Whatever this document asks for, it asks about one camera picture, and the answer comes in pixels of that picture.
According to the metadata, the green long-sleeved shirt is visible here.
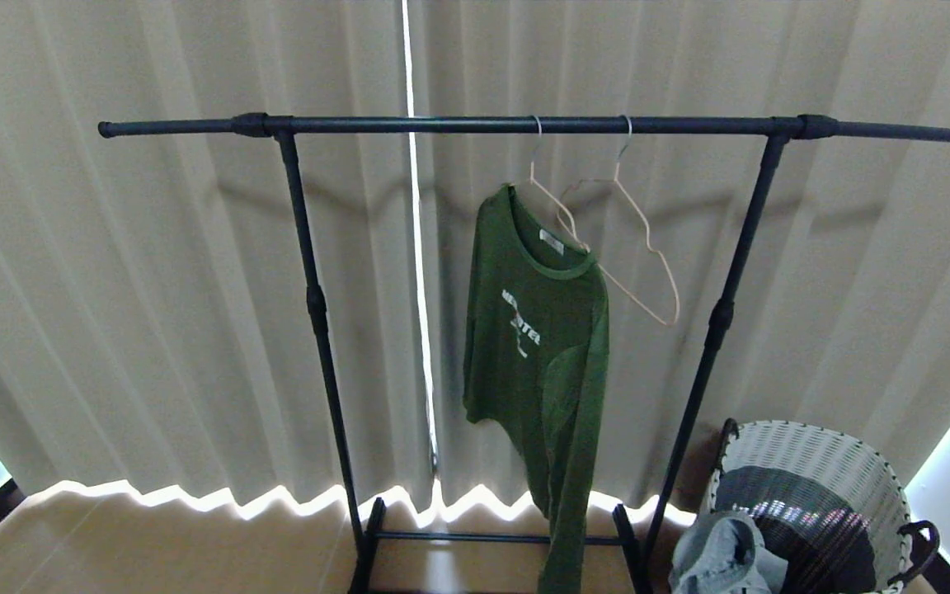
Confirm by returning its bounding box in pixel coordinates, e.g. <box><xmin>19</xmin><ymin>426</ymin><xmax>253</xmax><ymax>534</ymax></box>
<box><xmin>463</xmin><ymin>184</ymin><xmax>610</xmax><ymax>594</ymax></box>

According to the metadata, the pink clothes hanger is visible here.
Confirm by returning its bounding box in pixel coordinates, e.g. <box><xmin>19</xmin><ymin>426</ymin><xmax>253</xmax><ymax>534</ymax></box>
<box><xmin>556</xmin><ymin>115</ymin><xmax>680</xmax><ymax>327</ymax></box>
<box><xmin>511</xmin><ymin>115</ymin><xmax>600</xmax><ymax>258</ymax></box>

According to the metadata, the pale blue denim garment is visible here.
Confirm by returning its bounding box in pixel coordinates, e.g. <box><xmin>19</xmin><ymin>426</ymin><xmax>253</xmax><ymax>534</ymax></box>
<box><xmin>670</xmin><ymin>510</ymin><xmax>789</xmax><ymax>594</ymax></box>

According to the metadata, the black clothes rack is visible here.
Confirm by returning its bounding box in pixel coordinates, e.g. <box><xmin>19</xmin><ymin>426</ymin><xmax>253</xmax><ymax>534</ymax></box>
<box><xmin>98</xmin><ymin>113</ymin><xmax>950</xmax><ymax>594</ymax></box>

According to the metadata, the white laundry basket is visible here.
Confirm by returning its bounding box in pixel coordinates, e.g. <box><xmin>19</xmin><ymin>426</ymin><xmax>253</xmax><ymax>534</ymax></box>
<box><xmin>702</xmin><ymin>418</ymin><xmax>942</xmax><ymax>594</ymax></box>

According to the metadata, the beige curtain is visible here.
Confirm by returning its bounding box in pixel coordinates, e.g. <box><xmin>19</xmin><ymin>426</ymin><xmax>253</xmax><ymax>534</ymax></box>
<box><xmin>0</xmin><ymin>0</ymin><xmax>950</xmax><ymax>529</ymax></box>

